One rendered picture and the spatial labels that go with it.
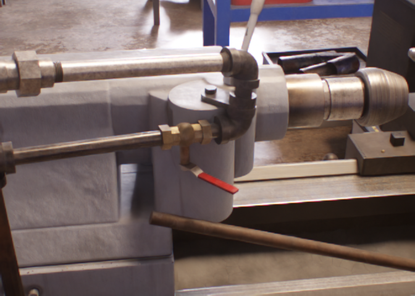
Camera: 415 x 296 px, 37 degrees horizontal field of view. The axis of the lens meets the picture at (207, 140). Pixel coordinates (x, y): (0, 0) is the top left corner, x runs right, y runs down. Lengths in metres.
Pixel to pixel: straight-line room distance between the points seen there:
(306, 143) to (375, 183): 1.81
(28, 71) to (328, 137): 2.56
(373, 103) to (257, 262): 0.41
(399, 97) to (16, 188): 0.55
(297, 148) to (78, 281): 2.20
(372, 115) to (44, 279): 0.51
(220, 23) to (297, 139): 0.72
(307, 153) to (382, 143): 1.67
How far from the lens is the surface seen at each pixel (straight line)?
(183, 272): 1.17
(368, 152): 1.25
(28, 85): 0.63
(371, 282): 0.99
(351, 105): 0.93
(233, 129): 0.74
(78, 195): 0.86
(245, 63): 0.72
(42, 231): 0.87
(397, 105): 0.95
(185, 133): 0.72
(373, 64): 2.61
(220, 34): 2.73
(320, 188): 1.20
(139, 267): 0.86
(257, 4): 0.83
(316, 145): 3.02
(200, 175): 0.74
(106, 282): 0.88
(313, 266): 1.20
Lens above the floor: 1.50
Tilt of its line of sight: 30 degrees down
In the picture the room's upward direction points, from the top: straight up
